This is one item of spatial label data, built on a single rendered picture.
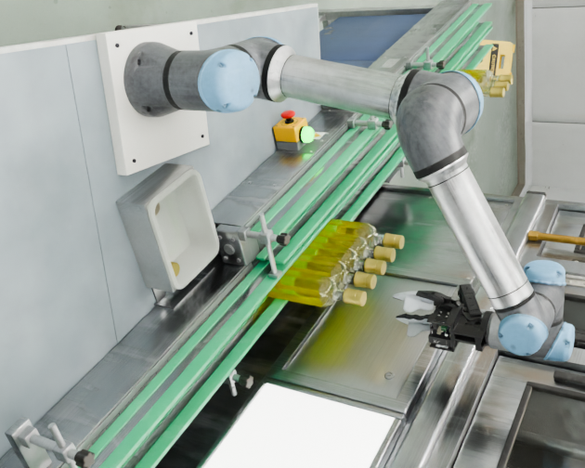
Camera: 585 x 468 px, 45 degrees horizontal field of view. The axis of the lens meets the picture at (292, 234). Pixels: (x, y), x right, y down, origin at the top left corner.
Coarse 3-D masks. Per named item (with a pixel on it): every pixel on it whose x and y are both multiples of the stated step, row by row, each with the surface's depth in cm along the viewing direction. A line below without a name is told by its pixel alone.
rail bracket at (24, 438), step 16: (16, 432) 115; (32, 432) 115; (16, 448) 116; (32, 448) 118; (48, 448) 112; (64, 448) 110; (16, 464) 123; (32, 464) 119; (48, 464) 122; (80, 464) 108
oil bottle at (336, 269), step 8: (304, 256) 168; (312, 256) 168; (296, 264) 166; (304, 264) 166; (312, 264) 165; (320, 264) 164; (328, 264) 164; (336, 264) 163; (344, 264) 164; (312, 272) 164; (320, 272) 162; (328, 272) 161; (336, 272) 161; (344, 272) 162; (336, 280) 162
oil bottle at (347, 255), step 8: (312, 248) 171; (320, 248) 171; (328, 248) 170; (336, 248) 169; (344, 248) 169; (320, 256) 168; (328, 256) 167; (336, 256) 166; (344, 256) 166; (352, 256) 166; (352, 264) 166
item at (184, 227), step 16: (192, 176) 151; (160, 192) 142; (176, 192) 156; (192, 192) 154; (160, 208) 152; (176, 208) 157; (192, 208) 157; (208, 208) 155; (160, 224) 153; (176, 224) 158; (192, 224) 159; (208, 224) 157; (160, 240) 143; (176, 240) 158; (192, 240) 162; (208, 240) 160; (176, 256) 159; (192, 256) 159; (208, 256) 158; (192, 272) 154; (176, 288) 150
